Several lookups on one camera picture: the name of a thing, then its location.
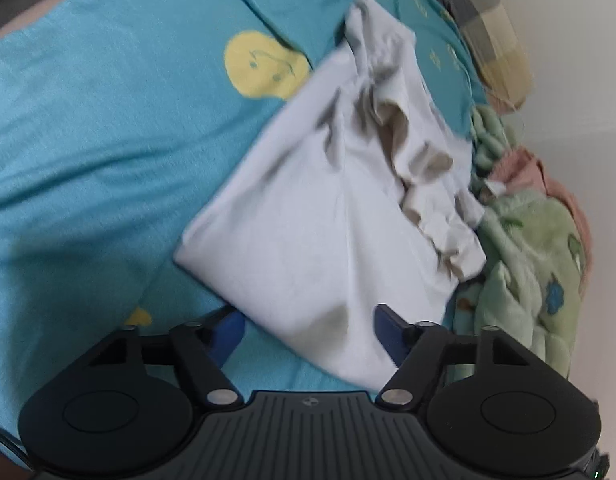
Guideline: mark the white t-shirt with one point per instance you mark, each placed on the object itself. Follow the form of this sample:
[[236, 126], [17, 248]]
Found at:
[[313, 210]]

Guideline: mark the green fleece blanket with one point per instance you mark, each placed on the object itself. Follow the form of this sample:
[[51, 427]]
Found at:
[[528, 260]]

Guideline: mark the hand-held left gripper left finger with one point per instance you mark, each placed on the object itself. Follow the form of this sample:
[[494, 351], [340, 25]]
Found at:
[[230, 333]]

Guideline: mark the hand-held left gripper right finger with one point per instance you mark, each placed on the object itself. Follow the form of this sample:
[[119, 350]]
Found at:
[[390, 333]]

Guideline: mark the checked pillow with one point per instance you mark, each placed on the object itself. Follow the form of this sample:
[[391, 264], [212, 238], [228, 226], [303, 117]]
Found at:
[[488, 25]]

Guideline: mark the pink fluffy blanket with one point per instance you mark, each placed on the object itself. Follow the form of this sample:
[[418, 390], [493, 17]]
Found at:
[[558, 185]]

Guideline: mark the teal printed bed sheet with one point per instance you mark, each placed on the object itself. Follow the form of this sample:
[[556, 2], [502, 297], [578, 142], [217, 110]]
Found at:
[[87, 135]]

